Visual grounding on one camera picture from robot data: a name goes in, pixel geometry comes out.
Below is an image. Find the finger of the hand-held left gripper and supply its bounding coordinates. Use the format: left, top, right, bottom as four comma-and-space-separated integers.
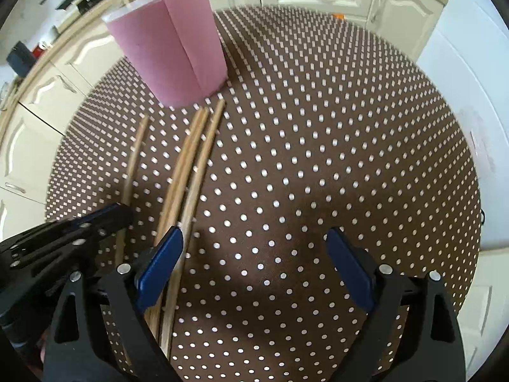
0, 202, 135, 272

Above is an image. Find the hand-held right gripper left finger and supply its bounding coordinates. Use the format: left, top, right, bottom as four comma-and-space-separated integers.
42, 225, 185, 382

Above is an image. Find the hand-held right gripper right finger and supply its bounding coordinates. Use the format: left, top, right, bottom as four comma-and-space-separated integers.
325, 227, 467, 382

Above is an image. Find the pink paper cup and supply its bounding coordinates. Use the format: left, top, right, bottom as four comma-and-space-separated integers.
101, 0, 230, 109

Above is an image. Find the brown polka dot tablecloth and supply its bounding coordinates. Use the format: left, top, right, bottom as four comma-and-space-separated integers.
44, 4, 484, 382

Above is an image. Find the black kettle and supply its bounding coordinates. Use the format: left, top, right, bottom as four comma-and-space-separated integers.
6, 41, 37, 77

